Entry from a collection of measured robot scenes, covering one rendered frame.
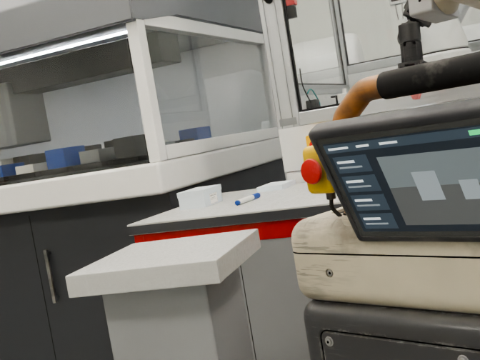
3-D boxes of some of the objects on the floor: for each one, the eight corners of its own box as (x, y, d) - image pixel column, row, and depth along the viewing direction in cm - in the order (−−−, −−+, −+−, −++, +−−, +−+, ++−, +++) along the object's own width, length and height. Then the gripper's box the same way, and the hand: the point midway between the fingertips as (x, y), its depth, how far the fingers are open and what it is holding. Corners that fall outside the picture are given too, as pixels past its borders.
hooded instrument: (204, 433, 218) (110, -117, 206) (-165, 417, 294) (-251, 16, 281) (312, 316, 328) (255, -46, 315) (23, 327, 404) (-33, 35, 391)
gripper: (420, 38, 173) (426, 97, 174) (426, 41, 182) (431, 98, 183) (394, 42, 176) (400, 101, 177) (401, 46, 185) (406, 101, 186)
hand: (416, 96), depth 180 cm, fingers open, 3 cm apart
